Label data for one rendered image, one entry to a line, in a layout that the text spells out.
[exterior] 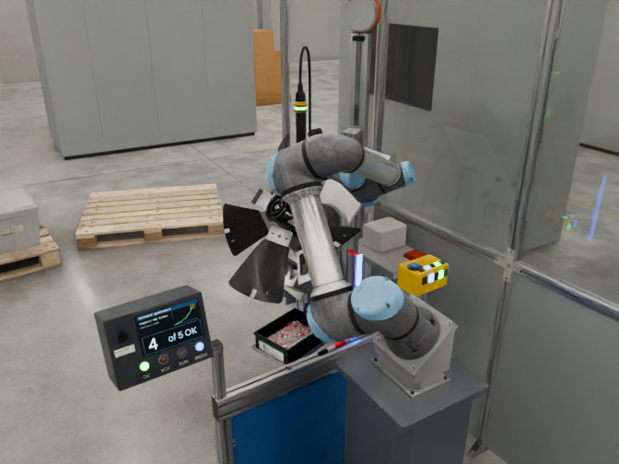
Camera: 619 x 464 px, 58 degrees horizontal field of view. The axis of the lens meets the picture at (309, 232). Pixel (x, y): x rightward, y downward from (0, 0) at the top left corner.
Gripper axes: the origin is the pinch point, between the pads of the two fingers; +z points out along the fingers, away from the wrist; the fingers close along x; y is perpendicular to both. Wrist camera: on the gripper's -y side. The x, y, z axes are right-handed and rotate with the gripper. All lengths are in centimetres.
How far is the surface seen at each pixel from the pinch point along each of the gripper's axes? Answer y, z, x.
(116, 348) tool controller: 28, -44, -82
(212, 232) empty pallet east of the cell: 142, 241, 67
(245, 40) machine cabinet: 20, 526, 257
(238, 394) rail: 61, -41, -48
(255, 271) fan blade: 45.6, 0.4, -18.7
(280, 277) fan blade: 47.5, -6.2, -11.8
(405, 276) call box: 42, -39, 21
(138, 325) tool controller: 24, -43, -75
